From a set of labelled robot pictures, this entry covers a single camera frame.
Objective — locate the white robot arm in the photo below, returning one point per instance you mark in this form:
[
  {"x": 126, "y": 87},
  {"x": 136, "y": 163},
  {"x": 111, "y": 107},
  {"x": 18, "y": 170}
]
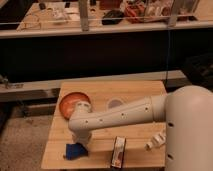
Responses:
[{"x": 187, "y": 113}]

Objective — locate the wooden table board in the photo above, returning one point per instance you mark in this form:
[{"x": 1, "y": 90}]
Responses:
[{"x": 101, "y": 145}]

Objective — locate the black bag on shelf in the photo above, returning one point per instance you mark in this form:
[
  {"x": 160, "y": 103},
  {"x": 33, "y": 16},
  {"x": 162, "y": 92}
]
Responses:
[{"x": 112, "y": 17}]

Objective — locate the white tube bottle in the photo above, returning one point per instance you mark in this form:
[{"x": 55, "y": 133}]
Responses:
[{"x": 156, "y": 141}]

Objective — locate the red object on shelf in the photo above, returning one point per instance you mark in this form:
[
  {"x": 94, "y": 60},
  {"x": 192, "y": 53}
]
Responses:
[{"x": 134, "y": 13}]

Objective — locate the grey metal rail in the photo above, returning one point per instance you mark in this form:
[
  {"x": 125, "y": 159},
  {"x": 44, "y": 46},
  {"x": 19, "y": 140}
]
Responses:
[{"x": 50, "y": 88}]

